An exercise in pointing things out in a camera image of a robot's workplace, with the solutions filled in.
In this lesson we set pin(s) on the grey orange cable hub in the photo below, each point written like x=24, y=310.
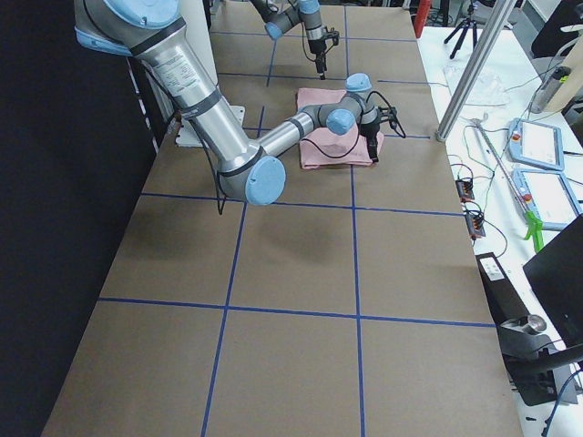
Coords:
x=464, y=182
x=474, y=219

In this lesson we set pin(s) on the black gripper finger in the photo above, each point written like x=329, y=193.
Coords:
x=317, y=63
x=323, y=65
x=373, y=151

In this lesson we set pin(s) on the aluminium frame post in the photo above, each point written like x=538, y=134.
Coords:
x=485, y=44

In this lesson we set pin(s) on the black box with white label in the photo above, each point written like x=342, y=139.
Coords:
x=521, y=335

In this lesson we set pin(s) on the light blue teach pendant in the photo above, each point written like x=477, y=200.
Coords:
x=551, y=198
x=536, y=144

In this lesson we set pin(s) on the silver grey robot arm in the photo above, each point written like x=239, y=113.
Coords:
x=155, y=33
x=304, y=13

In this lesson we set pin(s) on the black monitor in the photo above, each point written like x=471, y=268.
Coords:
x=555, y=276

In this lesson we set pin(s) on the metal reacher grabber tool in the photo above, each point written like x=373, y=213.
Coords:
x=534, y=224

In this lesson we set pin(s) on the black camera tripod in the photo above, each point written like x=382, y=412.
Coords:
x=468, y=24

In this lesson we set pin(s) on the paper sheet in plastic sleeve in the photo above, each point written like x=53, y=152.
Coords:
x=488, y=90

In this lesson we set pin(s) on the pink Snoopy t-shirt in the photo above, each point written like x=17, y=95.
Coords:
x=322, y=147

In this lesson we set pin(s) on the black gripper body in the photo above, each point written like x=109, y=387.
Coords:
x=315, y=47
x=370, y=128

